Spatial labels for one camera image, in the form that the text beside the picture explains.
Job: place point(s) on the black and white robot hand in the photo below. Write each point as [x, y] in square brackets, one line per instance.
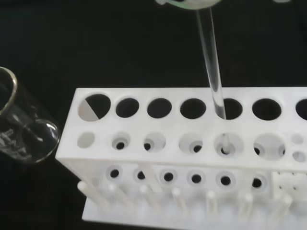
[187, 3]

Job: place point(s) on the clear glass beaker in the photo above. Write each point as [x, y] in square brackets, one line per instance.
[40, 136]

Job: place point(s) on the black bench cloth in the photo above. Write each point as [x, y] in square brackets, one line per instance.
[96, 48]

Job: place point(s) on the white test tube rack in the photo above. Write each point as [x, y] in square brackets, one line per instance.
[168, 124]

